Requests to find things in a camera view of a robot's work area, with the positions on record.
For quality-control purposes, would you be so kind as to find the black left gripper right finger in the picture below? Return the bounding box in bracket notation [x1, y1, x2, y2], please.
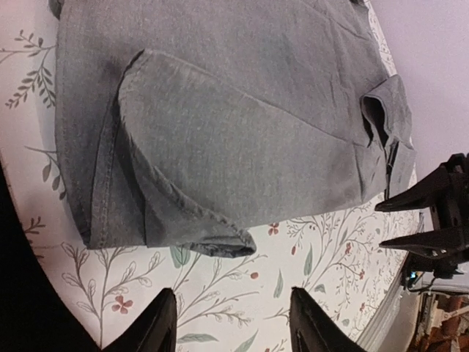
[289, 287, 365, 352]

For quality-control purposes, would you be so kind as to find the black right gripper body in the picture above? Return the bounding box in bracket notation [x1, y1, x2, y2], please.
[402, 153, 468, 290]

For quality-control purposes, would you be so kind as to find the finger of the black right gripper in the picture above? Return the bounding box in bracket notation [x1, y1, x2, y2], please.
[380, 227, 462, 258]
[374, 166, 450, 213]

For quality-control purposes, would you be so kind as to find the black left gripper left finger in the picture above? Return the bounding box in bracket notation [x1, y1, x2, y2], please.
[103, 288, 177, 352]

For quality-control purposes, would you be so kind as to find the black t-shirt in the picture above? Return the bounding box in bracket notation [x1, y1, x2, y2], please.
[1, 175, 100, 351]

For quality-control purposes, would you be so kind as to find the grey garment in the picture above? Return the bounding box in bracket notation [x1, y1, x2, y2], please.
[49, 1, 416, 257]

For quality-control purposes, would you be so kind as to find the floral tablecloth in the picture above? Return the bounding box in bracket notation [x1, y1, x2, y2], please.
[1, 1, 422, 351]

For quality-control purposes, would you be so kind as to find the aluminium front rail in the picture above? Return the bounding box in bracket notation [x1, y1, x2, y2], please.
[356, 276, 421, 352]

